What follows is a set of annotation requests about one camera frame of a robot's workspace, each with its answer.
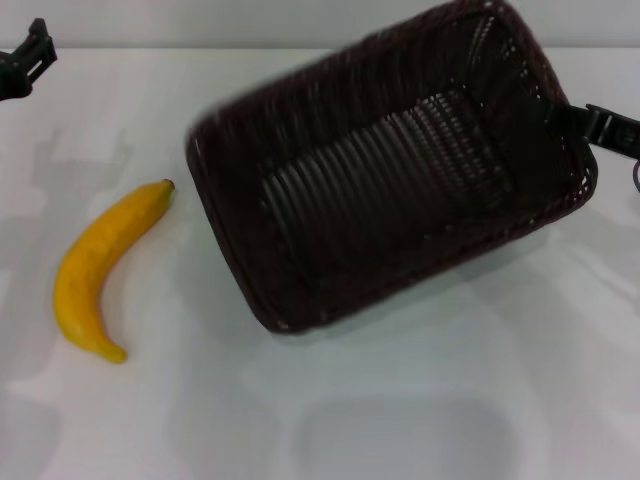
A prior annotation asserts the dark brown woven basket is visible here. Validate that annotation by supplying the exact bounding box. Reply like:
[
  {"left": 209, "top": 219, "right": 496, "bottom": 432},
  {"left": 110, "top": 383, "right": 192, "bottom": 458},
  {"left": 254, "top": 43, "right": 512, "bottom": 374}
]
[{"left": 184, "top": 0, "right": 599, "bottom": 336}]

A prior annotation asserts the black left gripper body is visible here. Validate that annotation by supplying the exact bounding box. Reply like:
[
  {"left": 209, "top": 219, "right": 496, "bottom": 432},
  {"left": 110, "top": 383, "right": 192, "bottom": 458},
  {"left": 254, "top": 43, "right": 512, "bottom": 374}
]
[{"left": 0, "top": 48, "right": 36, "bottom": 103}]

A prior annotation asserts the yellow banana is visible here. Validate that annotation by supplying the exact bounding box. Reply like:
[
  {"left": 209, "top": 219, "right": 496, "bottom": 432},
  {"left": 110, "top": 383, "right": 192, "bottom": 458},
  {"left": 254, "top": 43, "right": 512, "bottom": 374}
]
[{"left": 53, "top": 179, "right": 176, "bottom": 365}]

